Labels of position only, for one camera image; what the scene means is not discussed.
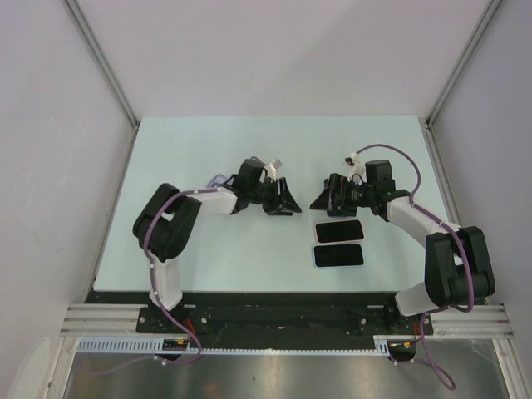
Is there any aluminium frame post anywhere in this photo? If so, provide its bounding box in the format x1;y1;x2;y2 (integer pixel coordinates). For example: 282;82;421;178
424;0;506;126
62;0;140;130

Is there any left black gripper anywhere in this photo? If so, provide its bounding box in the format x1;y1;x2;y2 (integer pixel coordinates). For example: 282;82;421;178
248;177;301;216

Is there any pink phone case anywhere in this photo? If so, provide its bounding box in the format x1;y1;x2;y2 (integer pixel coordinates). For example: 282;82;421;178
313;219;366;245

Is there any blue phone case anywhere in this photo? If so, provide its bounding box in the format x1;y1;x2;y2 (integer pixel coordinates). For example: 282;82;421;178
311;243;365;270

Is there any purple phone case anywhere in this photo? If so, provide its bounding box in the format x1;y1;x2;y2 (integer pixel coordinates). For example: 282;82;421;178
206;174;228;189

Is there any left aluminium frame post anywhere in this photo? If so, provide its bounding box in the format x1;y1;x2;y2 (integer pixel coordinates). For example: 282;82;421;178
62;0;140;130

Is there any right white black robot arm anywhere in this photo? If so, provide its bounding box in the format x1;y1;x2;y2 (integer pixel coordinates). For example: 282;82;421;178
310;160;495;333

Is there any white slotted cable duct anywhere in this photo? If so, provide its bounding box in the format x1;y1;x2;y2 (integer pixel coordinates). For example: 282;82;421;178
76;337;415;357

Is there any aluminium cross rail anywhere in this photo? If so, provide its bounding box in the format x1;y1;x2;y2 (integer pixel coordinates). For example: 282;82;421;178
60;303;514;339

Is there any black phone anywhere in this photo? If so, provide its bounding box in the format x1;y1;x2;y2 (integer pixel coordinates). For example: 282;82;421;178
327;209;356;218
313;243;363;267
315;220;364;242

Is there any right aluminium frame post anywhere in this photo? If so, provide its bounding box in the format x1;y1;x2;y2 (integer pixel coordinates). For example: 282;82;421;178
424;0;506;126

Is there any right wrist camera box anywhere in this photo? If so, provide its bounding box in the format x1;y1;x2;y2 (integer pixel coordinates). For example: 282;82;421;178
344;152;365;181

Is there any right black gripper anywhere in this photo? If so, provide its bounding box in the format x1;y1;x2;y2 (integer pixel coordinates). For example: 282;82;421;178
311;173;376;217

